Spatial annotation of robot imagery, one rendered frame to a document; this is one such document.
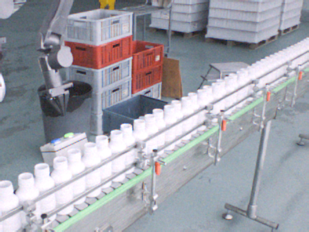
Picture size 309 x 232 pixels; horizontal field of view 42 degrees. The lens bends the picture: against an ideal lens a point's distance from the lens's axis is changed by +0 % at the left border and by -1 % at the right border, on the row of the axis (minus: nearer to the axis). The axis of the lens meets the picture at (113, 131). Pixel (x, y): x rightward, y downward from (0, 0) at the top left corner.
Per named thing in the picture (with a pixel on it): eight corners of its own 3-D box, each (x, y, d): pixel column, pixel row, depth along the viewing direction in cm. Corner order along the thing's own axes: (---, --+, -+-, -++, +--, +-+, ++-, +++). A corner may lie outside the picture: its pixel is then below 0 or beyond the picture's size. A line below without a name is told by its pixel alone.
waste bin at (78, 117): (67, 176, 326) (63, 102, 299) (32, 159, 353) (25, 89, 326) (105, 156, 357) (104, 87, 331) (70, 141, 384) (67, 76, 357)
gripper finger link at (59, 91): (75, 113, 133) (67, 85, 131) (59, 119, 128) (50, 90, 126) (63, 114, 138) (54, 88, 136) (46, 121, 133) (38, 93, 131)
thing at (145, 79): (133, 94, 440) (133, 74, 431) (104, 87, 463) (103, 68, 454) (162, 81, 484) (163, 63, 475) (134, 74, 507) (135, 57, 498)
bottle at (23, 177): (34, 219, 112) (29, 168, 105) (47, 229, 108) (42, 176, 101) (15, 228, 108) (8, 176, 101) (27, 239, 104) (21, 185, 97)
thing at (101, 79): (98, 93, 377) (98, 70, 367) (65, 85, 397) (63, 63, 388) (132, 77, 423) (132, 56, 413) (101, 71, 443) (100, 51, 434)
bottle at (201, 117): (206, 126, 170) (210, 89, 163) (204, 132, 165) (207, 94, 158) (192, 124, 172) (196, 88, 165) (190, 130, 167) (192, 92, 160)
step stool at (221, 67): (229, 87, 535) (233, 56, 518) (253, 103, 481) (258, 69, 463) (196, 89, 526) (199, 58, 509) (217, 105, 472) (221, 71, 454)
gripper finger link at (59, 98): (80, 111, 134) (72, 84, 133) (64, 117, 129) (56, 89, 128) (67, 113, 139) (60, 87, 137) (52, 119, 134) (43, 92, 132)
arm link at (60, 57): (58, 40, 135) (36, 33, 130) (79, 32, 127) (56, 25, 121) (56, 74, 134) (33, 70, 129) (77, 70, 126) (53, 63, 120)
